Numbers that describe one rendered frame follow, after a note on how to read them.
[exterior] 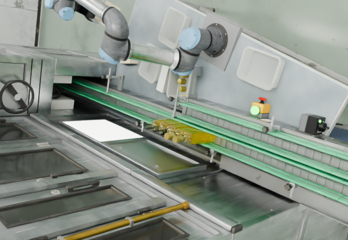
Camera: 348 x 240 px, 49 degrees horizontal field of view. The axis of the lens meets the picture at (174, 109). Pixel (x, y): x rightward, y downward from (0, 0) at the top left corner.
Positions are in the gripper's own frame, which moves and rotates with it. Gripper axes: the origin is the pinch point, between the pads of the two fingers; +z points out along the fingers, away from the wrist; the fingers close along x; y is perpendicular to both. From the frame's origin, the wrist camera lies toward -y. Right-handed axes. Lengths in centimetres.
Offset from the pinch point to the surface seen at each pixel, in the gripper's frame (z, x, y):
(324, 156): 24, 8, -147
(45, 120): -27, 68, -12
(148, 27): 36.1, 3.7, -1.9
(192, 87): 31, 19, -60
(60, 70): -8.8, 46.5, 15.5
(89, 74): 13, 48, 15
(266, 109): 33, 7, -109
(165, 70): 30, 20, -36
